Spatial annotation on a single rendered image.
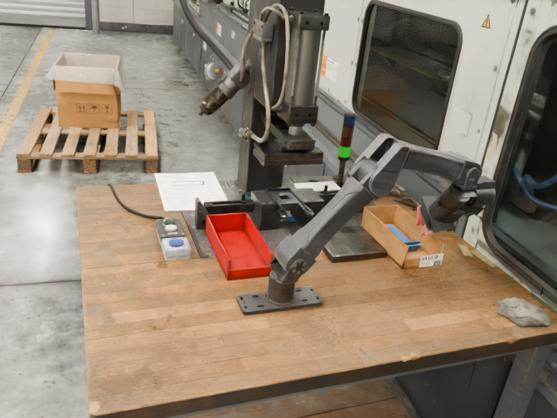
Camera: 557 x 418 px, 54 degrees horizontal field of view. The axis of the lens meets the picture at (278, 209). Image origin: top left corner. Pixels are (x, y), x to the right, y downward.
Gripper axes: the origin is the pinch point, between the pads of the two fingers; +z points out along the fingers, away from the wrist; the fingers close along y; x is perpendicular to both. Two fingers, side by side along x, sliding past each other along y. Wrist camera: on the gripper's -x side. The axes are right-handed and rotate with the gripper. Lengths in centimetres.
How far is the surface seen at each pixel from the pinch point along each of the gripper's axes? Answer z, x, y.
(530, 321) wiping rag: -11.2, -12.0, -31.8
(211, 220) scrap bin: 19, 53, 16
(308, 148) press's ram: -0.2, 27.0, 27.3
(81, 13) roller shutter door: 591, 70, 741
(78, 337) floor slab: 139, 91, 25
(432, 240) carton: 4.4, -5.4, -1.9
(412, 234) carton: 12.2, -5.3, 4.3
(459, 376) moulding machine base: 48, -30, -33
